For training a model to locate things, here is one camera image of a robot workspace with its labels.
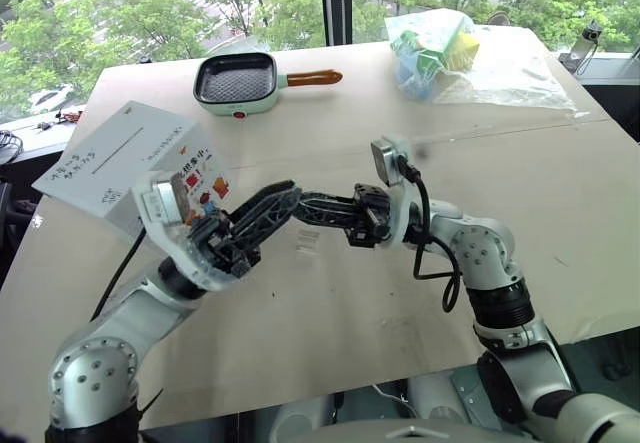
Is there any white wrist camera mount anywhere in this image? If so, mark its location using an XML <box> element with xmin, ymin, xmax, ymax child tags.
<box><xmin>369</xmin><ymin>133</ymin><xmax>427</xmax><ymax>252</ymax></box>
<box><xmin>131</xmin><ymin>167</ymin><xmax>262</xmax><ymax>293</ymax></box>

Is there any yellow toy block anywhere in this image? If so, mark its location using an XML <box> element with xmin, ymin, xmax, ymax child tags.
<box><xmin>444</xmin><ymin>26</ymin><xmax>482</xmax><ymax>72</ymax></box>

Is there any beige cardboard table cover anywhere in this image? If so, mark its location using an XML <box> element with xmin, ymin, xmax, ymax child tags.
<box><xmin>0</xmin><ymin>22</ymin><xmax>640</xmax><ymax>432</ymax></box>

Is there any black window frame post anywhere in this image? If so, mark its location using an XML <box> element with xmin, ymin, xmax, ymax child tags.
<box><xmin>319</xmin><ymin>0</ymin><xmax>354</xmax><ymax>48</ymax></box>

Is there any black cable bundle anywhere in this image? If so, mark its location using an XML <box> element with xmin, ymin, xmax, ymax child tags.
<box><xmin>0</xmin><ymin>129</ymin><xmax>25</xmax><ymax>166</ymax></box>

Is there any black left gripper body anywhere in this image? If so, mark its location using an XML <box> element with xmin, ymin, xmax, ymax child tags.
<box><xmin>188</xmin><ymin>211</ymin><xmax>264</xmax><ymax>279</ymax></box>

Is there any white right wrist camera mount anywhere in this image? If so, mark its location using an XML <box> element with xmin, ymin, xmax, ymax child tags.
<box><xmin>369</xmin><ymin>133</ymin><xmax>427</xmax><ymax>252</ymax></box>

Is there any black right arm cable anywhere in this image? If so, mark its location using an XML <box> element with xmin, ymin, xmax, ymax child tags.
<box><xmin>397</xmin><ymin>156</ymin><xmax>464</xmax><ymax>314</ymax></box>

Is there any black webcam on stand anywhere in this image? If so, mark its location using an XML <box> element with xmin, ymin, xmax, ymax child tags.
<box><xmin>568</xmin><ymin>19</ymin><xmax>605</xmax><ymax>80</ymax></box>

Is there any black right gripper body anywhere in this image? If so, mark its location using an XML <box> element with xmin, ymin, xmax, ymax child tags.
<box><xmin>343</xmin><ymin>182</ymin><xmax>392</xmax><ymax>250</ymax></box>

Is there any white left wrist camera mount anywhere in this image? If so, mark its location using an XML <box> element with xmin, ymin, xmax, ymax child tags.
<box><xmin>131</xmin><ymin>167</ymin><xmax>262</xmax><ymax>293</ymax></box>

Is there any white box with slot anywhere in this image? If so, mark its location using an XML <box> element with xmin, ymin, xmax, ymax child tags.
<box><xmin>30</xmin><ymin>100</ymin><xmax>236</xmax><ymax>244</ymax></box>

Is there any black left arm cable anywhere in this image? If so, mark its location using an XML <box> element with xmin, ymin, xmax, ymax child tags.
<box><xmin>88</xmin><ymin>230</ymin><xmax>147</xmax><ymax>323</ymax></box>

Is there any green toy block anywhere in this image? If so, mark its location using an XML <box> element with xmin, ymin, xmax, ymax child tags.
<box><xmin>392</xmin><ymin>32</ymin><xmax>446</xmax><ymax>84</ymax></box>

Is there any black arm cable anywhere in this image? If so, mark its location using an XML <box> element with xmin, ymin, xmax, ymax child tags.
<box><xmin>88</xmin><ymin>230</ymin><xmax>147</xmax><ymax>323</ymax></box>
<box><xmin>397</xmin><ymin>156</ymin><xmax>464</xmax><ymax>314</ymax></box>

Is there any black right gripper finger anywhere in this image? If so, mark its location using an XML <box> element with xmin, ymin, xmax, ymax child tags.
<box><xmin>293</xmin><ymin>206</ymin><xmax>357</xmax><ymax>233</ymax></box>
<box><xmin>297</xmin><ymin>190</ymin><xmax>358</xmax><ymax>210</ymax></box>

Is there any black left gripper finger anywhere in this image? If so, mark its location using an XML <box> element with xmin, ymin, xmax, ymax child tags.
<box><xmin>233</xmin><ymin>189</ymin><xmax>305</xmax><ymax>253</ymax></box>
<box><xmin>226</xmin><ymin>178</ymin><xmax>298</xmax><ymax>235</ymax></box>

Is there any mint green square frying pan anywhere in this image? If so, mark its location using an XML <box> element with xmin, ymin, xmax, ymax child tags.
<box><xmin>192</xmin><ymin>51</ymin><xmax>344</xmax><ymax>120</ymax></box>

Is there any clear plastic bag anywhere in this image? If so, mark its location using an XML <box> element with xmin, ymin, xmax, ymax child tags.
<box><xmin>382</xmin><ymin>9</ymin><xmax>592</xmax><ymax>114</ymax></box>

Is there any silver robot torso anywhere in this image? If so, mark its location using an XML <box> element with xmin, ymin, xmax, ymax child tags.
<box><xmin>277</xmin><ymin>365</ymin><xmax>556</xmax><ymax>443</ymax></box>

